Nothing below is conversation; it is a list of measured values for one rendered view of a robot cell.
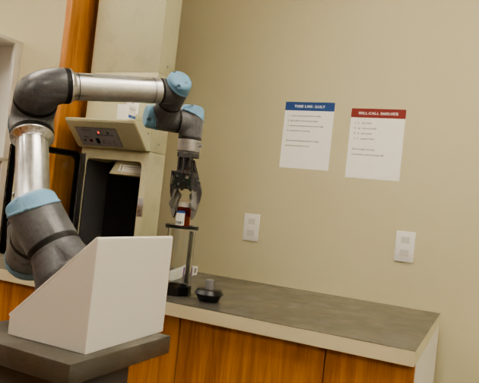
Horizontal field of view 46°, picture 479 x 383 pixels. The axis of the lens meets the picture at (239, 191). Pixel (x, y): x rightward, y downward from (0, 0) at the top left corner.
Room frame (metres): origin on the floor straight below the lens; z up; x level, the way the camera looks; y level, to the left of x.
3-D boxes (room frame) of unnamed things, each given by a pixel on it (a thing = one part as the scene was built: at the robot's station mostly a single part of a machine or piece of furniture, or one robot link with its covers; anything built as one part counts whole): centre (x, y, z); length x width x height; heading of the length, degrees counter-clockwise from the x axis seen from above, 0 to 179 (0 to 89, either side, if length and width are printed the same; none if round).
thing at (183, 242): (1.84, 0.17, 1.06); 0.11 x 0.11 x 0.21
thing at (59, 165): (2.08, 0.72, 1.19); 0.30 x 0.01 x 0.40; 146
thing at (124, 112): (2.08, 0.45, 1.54); 0.05 x 0.05 x 0.06; 69
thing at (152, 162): (2.28, 0.44, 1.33); 0.32 x 0.25 x 0.77; 65
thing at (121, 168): (2.25, 0.43, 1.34); 0.18 x 0.18 x 0.05
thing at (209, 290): (1.78, 0.06, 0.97); 0.09 x 0.09 x 0.07
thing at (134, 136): (2.11, 0.52, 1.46); 0.32 x 0.11 x 0.10; 65
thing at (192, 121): (1.82, 0.18, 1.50); 0.09 x 0.08 x 0.11; 115
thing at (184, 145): (1.82, 0.17, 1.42); 0.08 x 0.08 x 0.05
